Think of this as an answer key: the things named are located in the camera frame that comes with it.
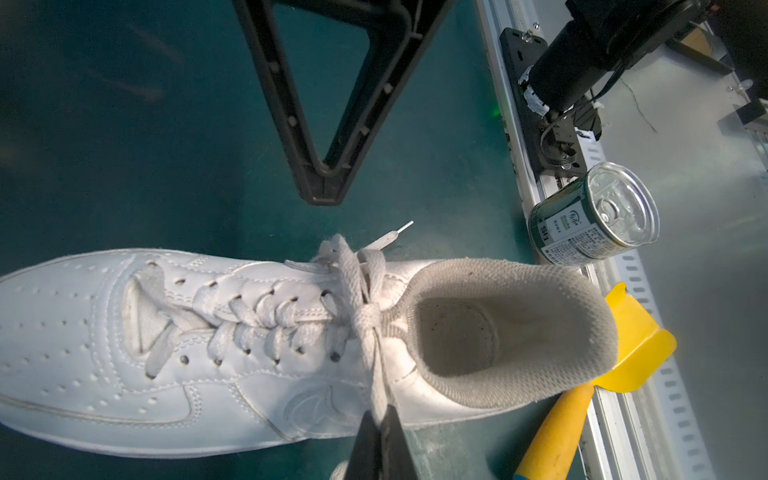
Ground white sneaker shoe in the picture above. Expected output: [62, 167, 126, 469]
[1, 237, 618, 458]

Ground white shoelace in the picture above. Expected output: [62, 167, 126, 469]
[126, 234, 397, 439]

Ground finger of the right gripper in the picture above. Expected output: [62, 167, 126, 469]
[317, 1, 453, 206]
[234, 0, 327, 204]

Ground yellow plastic toy shovel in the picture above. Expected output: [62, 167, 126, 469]
[512, 281, 679, 480]

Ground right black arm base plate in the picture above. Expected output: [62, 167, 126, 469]
[500, 27, 602, 178]

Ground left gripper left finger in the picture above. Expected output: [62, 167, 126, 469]
[344, 411, 382, 480]

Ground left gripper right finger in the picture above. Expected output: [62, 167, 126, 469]
[379, 405, 418, 480]

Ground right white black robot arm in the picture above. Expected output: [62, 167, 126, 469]
[235, 1, 716, 206]

